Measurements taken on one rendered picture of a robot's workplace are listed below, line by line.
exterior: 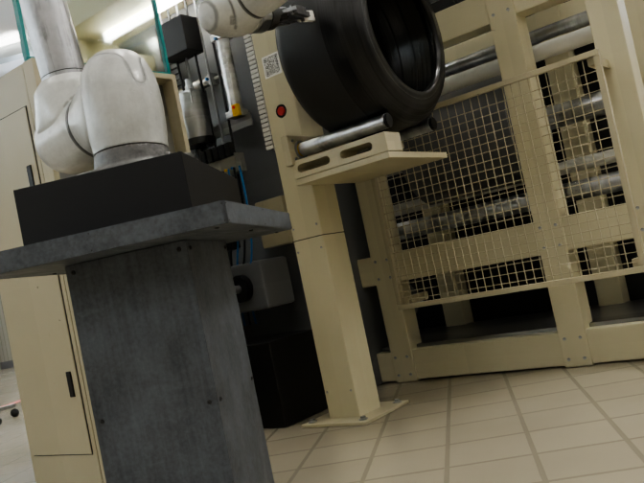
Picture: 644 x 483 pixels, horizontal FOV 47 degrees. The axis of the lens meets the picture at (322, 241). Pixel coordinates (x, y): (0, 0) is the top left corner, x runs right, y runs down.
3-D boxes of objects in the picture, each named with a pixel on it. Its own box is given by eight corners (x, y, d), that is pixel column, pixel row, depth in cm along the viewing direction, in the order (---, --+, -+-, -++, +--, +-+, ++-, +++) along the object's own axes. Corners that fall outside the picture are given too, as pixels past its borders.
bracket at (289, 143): (286, 167, 239) (279, 137, 239) (355, 166, 271) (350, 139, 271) (293, 164, 237) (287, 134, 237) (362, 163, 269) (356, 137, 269)
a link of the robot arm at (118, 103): (115, 140, 143) (97, 32, 146) (73, 166, 156) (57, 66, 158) (185, 143, 155) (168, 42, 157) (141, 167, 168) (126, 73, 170)
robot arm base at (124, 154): (185, 158, 144) (180, 130, 145) (75, 181, 146) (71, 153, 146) (207, 174, 162) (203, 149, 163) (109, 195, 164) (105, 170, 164)
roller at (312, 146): (293, 146, 240) (300, 141, 243) (299, 159, 241) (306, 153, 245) (383, 115, 219) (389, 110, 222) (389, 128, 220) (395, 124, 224)
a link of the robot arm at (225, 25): (241, 45, 195) (276, 18, 187) (201, 46, 182) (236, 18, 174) (224, 8, 195) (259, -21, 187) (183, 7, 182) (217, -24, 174)
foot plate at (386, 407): (301, 427, 251) (300, 422, 251) (347, 406, 272) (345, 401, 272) (366, 425, 235) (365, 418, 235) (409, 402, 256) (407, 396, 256)
